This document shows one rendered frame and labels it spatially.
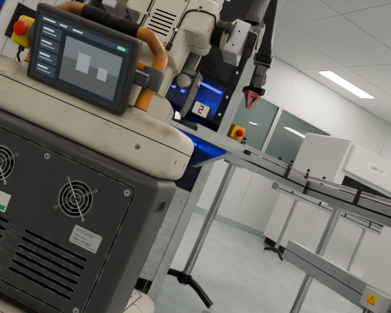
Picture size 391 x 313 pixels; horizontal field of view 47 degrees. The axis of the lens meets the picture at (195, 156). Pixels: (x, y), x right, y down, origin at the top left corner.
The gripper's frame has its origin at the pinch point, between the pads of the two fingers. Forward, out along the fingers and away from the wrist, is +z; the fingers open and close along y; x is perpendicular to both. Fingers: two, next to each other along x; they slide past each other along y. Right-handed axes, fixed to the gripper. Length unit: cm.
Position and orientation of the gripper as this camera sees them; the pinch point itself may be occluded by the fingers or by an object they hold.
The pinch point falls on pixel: (248, 107)
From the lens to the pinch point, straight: 205.9
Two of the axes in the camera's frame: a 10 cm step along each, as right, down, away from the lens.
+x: -8.5, -3.6, -3.9
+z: -3.3, 9.3, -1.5
